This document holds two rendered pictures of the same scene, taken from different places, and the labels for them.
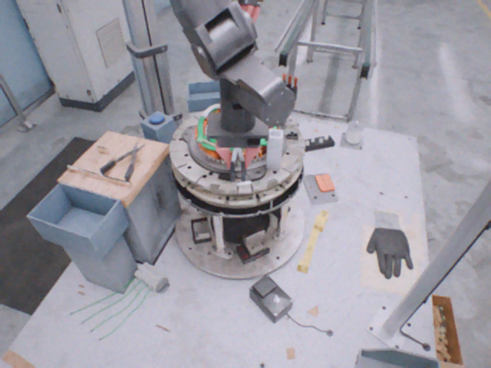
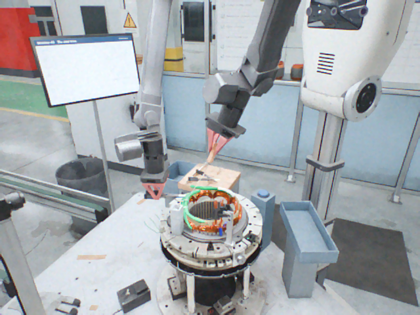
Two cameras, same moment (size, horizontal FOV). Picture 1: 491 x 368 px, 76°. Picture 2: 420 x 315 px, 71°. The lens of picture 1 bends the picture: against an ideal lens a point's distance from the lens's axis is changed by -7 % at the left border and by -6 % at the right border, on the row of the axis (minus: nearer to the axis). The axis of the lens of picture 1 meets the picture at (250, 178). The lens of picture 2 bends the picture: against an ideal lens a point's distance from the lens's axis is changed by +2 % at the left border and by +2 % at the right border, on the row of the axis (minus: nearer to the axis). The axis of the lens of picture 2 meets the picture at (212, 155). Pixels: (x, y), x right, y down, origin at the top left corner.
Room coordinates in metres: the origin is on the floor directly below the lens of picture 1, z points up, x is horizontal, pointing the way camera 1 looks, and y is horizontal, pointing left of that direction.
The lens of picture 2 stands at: (0.71, -0.71, 1.68)
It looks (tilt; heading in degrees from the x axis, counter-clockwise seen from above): 26 degrees down; 96
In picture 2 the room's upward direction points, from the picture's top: straight up
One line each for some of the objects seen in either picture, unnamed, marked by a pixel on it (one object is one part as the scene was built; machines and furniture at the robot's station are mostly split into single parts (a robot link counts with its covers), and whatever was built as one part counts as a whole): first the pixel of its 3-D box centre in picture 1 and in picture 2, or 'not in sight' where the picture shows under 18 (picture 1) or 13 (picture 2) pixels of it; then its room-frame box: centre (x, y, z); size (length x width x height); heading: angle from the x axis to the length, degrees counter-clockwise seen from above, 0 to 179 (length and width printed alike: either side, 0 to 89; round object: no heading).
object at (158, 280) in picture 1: (151, 277); not in sight; (0.43, 0.26, 0.80); 0.10 x 0.05 x 0.04; 58
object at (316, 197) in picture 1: (320, 187); not in sight; (0.76, -0.23, 0.79); 0.12 x 0.09 x 0.02; 9
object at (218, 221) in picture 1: (219, 229); not in sight; (0.51, 0.08, 0.91); 0.02 x 0.02 x 0.21
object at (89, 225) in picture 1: (95, 245); (179, 197); (0.44, 0.37, 0.92); 0.17 x 0.11 x 0.28; 71
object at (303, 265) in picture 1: (314, 238); not in sight; (0.56, -0.18, 0.80); 0.22 x 0.04 x 0.03; 157
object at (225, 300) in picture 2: not in sight; (224, 304); (0.68, -0.07, 0.83); 0.05 x 0.04 x 0.02; 40
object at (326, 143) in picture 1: (314, 143); not in sight; (0.99, -0.24, 0.79); 0.15 x 0.05 x 0.02; 107
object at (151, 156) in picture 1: (116, 165); (210, 180); (0.59, 0.33, 1.05); 0.20 x 0.19 x 0.02; 161
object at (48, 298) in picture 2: not in sight; (44, 304); (0.08, -0.11, 0.79); 0.24 x 0.12 x 0.02; 164
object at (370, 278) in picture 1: (393, 247); not in sight; (0.53, -0.41, 0.78); 0.31 x 0.19 x 0.01; 164
